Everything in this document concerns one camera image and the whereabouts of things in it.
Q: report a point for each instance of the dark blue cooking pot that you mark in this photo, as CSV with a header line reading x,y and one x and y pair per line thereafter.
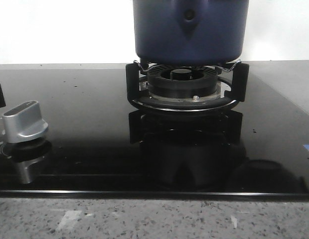
x,y
189,32

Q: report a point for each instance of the black pot support grate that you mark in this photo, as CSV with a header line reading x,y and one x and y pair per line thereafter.
x,y
230,91

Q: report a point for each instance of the black gas burner head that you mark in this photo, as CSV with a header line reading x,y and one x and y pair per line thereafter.
x,y
172,82

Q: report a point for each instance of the black glass gas stove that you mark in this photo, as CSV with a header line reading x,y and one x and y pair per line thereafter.
x,y
103,147

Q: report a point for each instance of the silver stove control knob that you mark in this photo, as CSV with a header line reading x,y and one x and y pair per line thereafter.
x,y
25,132

